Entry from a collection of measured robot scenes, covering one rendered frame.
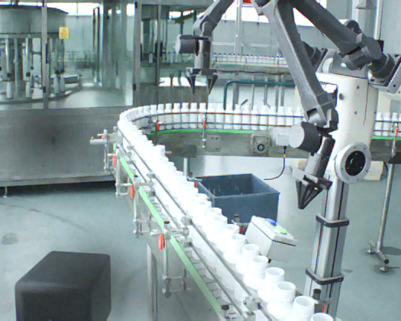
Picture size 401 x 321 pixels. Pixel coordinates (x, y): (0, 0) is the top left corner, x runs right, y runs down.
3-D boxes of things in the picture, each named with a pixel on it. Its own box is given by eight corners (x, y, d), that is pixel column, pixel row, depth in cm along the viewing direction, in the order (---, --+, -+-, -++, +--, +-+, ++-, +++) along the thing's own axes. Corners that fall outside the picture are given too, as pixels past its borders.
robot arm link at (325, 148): (341, 138, 120) (328, 133, 125) (323, 131, 117) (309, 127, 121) (333, 163, 121) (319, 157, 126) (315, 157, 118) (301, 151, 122)
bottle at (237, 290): (228, 306, 108) (233, 243, 103) (252, 302, 109) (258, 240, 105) (238, 319, 102) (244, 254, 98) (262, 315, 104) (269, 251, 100)
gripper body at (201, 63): (185, 72, 175) (186, 52, 173) (211, 72, 178) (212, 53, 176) (191, 73, 169) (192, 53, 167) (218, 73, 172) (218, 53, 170)
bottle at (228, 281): (250, 302, 109) (255, 240, 105) (226, 306, 107) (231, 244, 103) (239, 290, 115) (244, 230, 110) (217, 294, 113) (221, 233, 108)
